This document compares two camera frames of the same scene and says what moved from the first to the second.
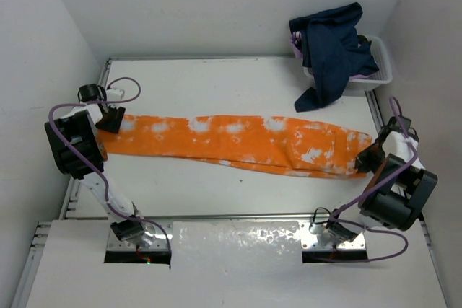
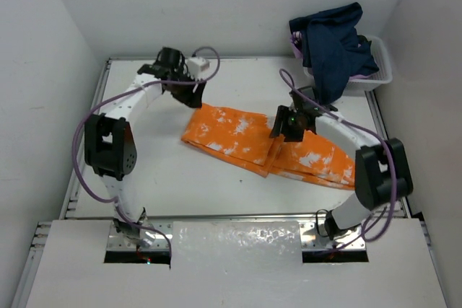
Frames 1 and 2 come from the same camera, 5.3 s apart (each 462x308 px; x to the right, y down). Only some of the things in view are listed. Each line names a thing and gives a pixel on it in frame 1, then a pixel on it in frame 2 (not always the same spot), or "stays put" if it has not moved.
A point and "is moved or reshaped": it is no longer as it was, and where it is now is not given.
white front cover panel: x=235 y=264 stays put
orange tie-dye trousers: x=286 y=144 is moved or reshaped
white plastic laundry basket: x=380 y=55 stays put
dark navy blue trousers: x=333 y=50 stays put
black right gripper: x=363 y=164 to x=281 y=127
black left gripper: x=112 y=125 to x=193 y=97
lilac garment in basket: x=297 y=42 stays put
